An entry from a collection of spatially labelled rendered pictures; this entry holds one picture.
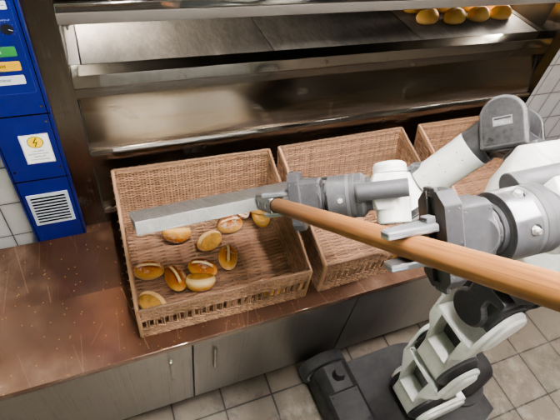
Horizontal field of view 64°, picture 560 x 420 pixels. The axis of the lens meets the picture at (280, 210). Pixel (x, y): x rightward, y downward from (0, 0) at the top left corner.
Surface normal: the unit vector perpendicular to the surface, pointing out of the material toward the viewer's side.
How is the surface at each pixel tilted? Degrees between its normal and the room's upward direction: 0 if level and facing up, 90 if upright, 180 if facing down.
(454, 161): 65
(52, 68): 90
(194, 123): 70
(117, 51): 0
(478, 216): 50
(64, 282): 0
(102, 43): 0
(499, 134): 61
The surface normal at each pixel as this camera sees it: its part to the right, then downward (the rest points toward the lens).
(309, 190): -0.23, 0.21
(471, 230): 0.25, 0.14
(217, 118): 0.38, 0.45
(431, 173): -0.56, 0.16
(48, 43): 0.36, 0.72
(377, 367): 0.13, -0.67
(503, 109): -0.68, -0.06
